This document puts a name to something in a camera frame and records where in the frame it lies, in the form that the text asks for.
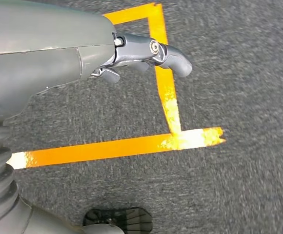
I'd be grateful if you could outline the black robot foot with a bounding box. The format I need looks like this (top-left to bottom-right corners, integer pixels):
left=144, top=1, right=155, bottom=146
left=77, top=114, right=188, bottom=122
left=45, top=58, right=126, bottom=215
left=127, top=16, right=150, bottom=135
left=83, top=206, right=153, bottom=234

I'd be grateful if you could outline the yellow floor tape square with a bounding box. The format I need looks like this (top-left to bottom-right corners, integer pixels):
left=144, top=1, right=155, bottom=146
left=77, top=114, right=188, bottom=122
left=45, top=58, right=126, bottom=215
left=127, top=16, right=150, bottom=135
left=7, top=2, right=226, bottom=170

